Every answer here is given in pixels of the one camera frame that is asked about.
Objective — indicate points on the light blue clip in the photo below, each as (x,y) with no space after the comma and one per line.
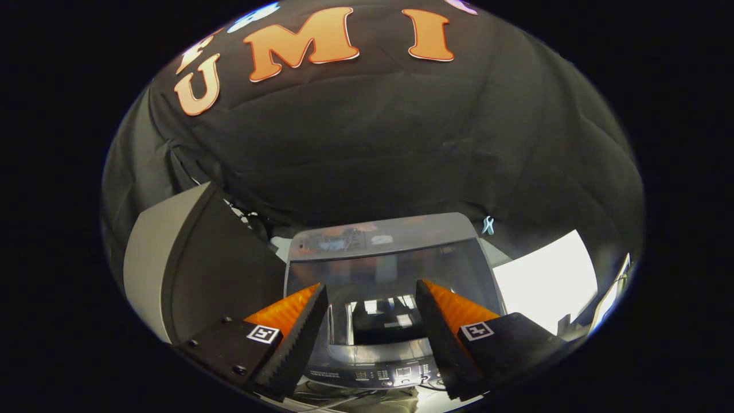
(488,225)

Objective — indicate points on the dark washing machine lid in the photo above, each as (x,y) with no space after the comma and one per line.
(378,269)

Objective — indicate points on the white flat panel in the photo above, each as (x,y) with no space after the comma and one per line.
(545,275)

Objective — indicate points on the grey washing machine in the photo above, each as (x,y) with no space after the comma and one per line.
(373,376)

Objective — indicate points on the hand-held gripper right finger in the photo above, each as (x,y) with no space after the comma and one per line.
(444,344)

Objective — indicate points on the grey side table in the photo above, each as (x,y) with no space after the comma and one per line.
(218,269)

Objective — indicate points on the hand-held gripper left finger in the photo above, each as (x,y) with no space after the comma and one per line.
(298,350)

